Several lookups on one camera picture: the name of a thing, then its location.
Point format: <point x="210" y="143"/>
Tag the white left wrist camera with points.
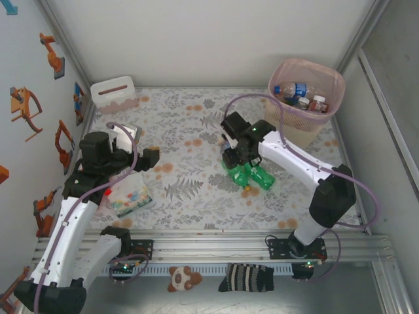
<point x="127" y="134"/>

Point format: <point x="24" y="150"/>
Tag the Pepsi label plastic bottle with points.
<point x="299" y="89"/>

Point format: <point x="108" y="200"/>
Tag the aluminium frame post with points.
<point x="70" y="45"/>
<point x="364" y="32"/>

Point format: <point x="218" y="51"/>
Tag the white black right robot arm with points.
<point x="294" y="153"/>

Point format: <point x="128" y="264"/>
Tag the blue orange wall sticker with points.
<point x="78" y="103"/>

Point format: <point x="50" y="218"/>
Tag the pink laundry basket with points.
<point x="307" y="65"/>

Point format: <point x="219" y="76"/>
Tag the small LED circuit board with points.
<point x="307" y="263"/>
<point x="124" y="267"/>

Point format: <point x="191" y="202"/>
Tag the aluminium front rails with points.
<point x="209" y="243"/>

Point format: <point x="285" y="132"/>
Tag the gray framed side panel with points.
<point x="399" y="39"/>

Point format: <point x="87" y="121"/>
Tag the pink tissue box white lid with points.
<point x="113" y="93"/>

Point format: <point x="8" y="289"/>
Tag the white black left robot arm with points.
<point x="68" y="222"/>

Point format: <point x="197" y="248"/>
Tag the red plastic toy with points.
<point x="108" y="193"/>

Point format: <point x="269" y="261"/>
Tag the beige plastic waste bin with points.
<point x="294" y="129"/>

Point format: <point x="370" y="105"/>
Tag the green plastic bottle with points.
<point x="240" y="178"/>
<point x="263" y="178"/>

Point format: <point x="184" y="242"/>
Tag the red label bottle white cap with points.
<point x="319" y="105"/>

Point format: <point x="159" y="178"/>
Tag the colourful soft tissue pack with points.
<point x="131" y="196"/>

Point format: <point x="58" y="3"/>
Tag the black striped sock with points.
<point x="245" y="278"/>

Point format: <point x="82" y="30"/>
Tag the brown white panda plush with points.
<point x="183" y="278"/>

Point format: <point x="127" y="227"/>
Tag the clear bottle white cap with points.
<point x="302" y="103"/>

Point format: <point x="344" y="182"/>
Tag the floral table cloth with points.
<point x="183" y="202"/>

